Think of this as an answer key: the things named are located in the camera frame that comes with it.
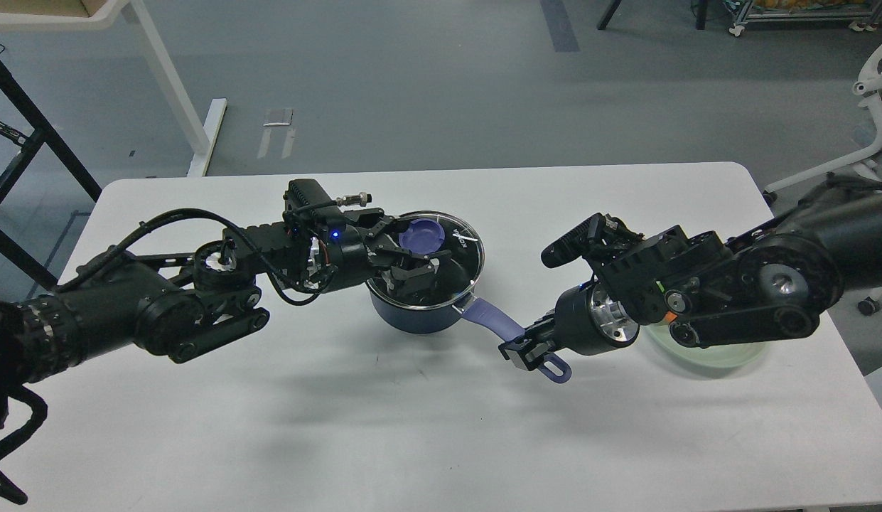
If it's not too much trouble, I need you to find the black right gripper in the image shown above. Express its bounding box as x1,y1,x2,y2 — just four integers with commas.
499,281,641,373

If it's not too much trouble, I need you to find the glass lid with blue knob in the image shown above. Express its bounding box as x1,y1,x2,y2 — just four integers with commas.
366,210,484,311

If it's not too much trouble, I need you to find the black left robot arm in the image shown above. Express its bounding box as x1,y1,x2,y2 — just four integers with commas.
0,202,453,505

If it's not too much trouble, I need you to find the wheeled metal cart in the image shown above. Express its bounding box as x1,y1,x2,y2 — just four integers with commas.
722,1,882,38

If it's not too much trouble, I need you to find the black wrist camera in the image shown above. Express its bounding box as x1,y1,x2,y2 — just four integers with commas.
540,213,643,268
282,178,372,223

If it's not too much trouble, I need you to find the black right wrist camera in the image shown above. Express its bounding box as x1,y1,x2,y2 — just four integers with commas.
540,213,643,268

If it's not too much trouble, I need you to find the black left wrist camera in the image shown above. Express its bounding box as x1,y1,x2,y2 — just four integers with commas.
282,178,372,223

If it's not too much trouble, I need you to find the pale green plate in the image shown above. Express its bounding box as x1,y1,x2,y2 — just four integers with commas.
641,323,771,370

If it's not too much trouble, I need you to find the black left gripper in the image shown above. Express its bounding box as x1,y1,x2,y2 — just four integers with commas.
311,210,445,301

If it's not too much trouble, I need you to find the white table frame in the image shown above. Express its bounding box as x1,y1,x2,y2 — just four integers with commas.
0,1,227,178

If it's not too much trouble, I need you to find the black metal rack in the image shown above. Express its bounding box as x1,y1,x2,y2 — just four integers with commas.
0,59,102,289

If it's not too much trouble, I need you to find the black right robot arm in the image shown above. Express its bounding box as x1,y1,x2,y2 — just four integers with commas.
499,174,882,383

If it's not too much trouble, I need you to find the blue saucepan with handle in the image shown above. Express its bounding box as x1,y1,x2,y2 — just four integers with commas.
369,277,571,383

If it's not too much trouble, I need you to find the white chair base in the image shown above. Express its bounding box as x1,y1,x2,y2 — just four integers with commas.
762,31,882,206

